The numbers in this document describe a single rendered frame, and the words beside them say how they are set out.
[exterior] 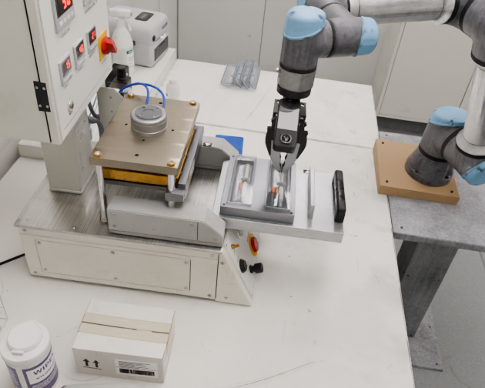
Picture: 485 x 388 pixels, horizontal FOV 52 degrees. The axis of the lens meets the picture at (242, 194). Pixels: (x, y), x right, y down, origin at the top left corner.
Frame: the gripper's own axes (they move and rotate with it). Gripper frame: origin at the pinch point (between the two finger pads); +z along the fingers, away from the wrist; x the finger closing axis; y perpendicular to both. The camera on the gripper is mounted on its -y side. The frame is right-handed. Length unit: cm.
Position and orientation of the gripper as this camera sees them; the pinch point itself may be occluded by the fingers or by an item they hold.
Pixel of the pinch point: (281, 169)
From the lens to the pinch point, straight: 114.7
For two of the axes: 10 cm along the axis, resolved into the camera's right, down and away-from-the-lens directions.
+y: 0.9, -6.2, 7.8
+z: -0.9, 7.7, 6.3
